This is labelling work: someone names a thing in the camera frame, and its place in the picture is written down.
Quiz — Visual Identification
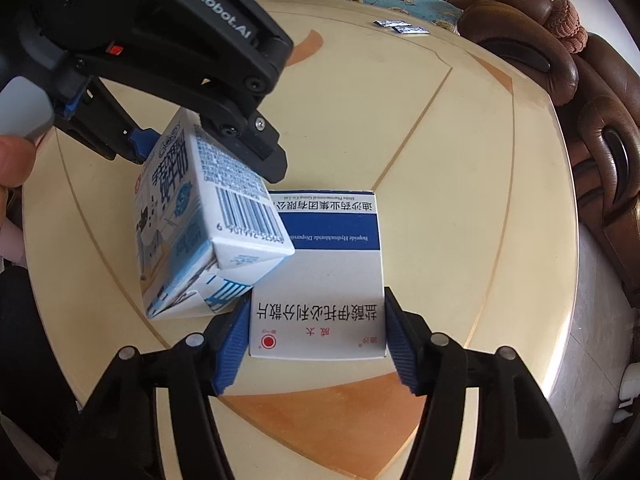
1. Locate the white blue-striped medicine box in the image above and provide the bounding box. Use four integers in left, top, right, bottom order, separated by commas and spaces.
248, 190, 386, 360

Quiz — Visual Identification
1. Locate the white blue cartoon carton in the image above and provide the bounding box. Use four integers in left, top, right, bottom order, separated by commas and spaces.
132, 108, 296, 320

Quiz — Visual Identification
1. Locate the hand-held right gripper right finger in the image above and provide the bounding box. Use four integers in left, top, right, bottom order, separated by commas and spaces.
382, 286, 566, 480

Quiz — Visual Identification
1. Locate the white appliance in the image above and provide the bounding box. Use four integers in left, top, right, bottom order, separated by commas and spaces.
612, 380, 640, 423

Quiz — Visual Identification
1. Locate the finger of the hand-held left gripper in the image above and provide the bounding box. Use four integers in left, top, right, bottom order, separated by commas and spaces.
55, 76, 162, 164
185, 92, 289, 184

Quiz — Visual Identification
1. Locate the brown leather armchair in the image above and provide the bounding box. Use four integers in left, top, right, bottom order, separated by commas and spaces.
552, 30, 640, 281

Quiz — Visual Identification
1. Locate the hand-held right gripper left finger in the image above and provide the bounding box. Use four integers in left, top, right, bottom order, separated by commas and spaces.
55, 294, 253, 480

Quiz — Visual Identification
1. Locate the person's left hand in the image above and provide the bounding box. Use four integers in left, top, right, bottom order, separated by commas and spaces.
0, 134, 37, 263

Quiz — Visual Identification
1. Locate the pink round cushion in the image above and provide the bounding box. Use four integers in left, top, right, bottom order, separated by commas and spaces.
542, 0, 590, 53

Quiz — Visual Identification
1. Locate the brown leather sofa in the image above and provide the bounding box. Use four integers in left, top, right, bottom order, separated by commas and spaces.
220, 0, 581, 106

